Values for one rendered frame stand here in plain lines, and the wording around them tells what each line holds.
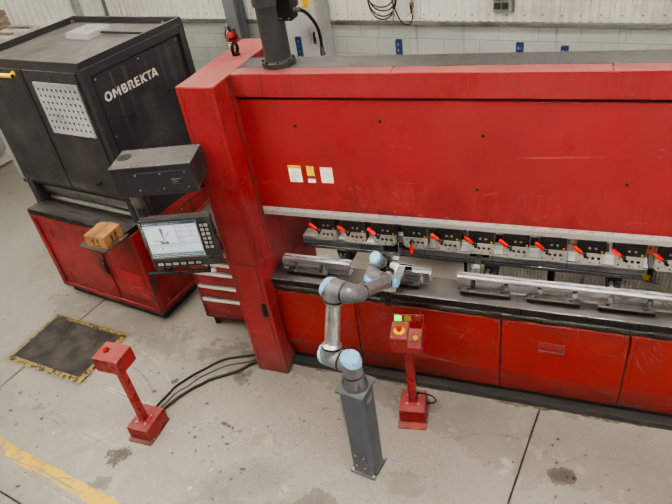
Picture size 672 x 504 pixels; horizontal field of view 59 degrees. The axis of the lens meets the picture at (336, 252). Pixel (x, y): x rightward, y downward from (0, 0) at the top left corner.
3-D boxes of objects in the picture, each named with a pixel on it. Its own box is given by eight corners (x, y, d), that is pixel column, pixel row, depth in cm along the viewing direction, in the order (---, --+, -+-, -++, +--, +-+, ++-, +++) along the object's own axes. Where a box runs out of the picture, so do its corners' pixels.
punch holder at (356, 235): (344, 241, 389) (341, 220, 379) (348, 234, 395) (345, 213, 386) (366, 243, 384) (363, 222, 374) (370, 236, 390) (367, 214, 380)
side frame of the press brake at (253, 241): (259, 369, 469) (174, 87, 336) (300, 299, 532) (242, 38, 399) (287, 374, 461) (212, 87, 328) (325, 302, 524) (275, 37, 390)
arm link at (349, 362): (356, 383, 330) (353, 366, 322) (336, 374, 336) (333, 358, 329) (367, 368, 337) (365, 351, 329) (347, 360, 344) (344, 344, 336)
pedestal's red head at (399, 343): (390, 352, 374) (388, 331, 364) (393, 334, 387) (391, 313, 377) (423, 353, 370) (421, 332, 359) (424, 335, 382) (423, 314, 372)
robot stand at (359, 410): (375, 481, 377) (361, 400, 332) (350, 471, 385) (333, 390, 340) (387, 458, 389) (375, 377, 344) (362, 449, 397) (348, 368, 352)
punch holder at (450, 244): (435, 250, 368) (434, 228, 359) (438, 242, 374) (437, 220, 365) (459, 252, 363) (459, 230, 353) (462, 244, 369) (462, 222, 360)
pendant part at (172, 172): (151, 284, 392) (105, 170, 343) (162, 261, 412) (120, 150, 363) (225, 279, 385) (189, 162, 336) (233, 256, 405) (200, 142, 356)
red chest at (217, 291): (209, 327, 518) (176, 232, 460) (236, 290, 555) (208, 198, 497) (260, 335, 500) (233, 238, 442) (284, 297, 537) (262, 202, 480)
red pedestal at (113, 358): (128, 440, 429) (84, 360, 381) (147, 413, 448) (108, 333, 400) (151, 446, 422) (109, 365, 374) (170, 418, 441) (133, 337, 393)
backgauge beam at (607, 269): (304, 247, 442) (301, 235, 436) (311, 236, 452) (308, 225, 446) (651, 282, 362) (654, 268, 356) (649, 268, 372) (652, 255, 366)
